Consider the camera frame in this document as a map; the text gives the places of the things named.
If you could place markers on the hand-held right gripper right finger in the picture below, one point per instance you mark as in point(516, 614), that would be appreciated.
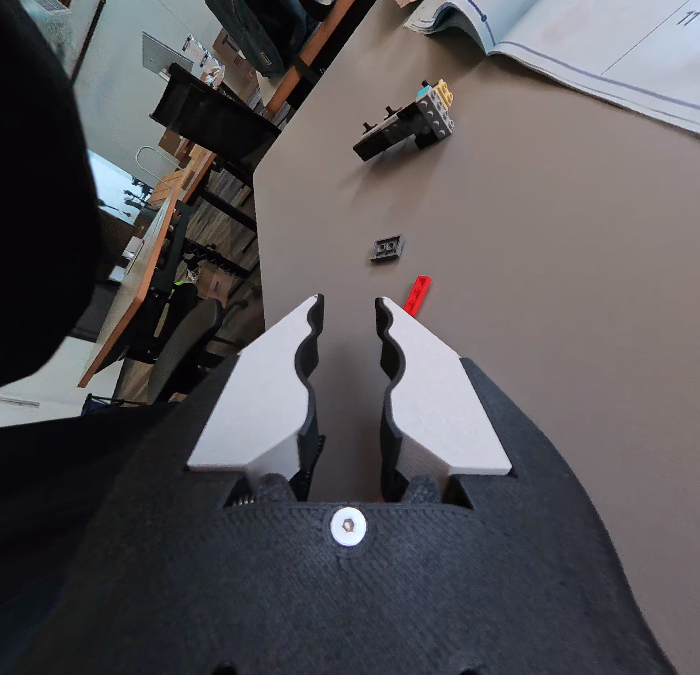
point(443, 407)

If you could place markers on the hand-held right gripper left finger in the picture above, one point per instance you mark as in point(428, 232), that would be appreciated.
point(257, 401)

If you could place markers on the red brick plate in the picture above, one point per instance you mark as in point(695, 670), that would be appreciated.
point(418, 295)

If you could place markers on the dark grey brick plate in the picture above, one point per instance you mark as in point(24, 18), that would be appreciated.
point(388, 249)

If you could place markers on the black grey brick assembly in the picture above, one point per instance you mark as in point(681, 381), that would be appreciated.
point(402, 125)

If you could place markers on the person's left forearm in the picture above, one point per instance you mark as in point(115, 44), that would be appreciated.
point(44, 193)

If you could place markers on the wood-edged desk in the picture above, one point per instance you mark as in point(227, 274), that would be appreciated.
point(322, 35)
point(145, 259)

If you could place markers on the grey desk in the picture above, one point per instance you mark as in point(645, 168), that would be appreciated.
point(547, 248)

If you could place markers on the black office chair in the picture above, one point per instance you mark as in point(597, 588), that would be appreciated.
point(183, 347)

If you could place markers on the cardboard box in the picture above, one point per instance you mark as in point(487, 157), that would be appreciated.
point(235, 62)
point(216, 284)

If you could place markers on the person's black clothing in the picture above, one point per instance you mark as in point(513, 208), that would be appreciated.
point(82, 522)

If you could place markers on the black monitor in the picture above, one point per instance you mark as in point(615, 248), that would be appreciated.
point(213, 114)

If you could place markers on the white panel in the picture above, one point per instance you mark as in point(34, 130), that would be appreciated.
point(164, 54)

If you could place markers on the dark backpack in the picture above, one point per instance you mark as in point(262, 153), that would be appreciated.
point(257, 13)

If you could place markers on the instruction booklet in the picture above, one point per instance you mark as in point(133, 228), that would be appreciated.
point(590, 35)

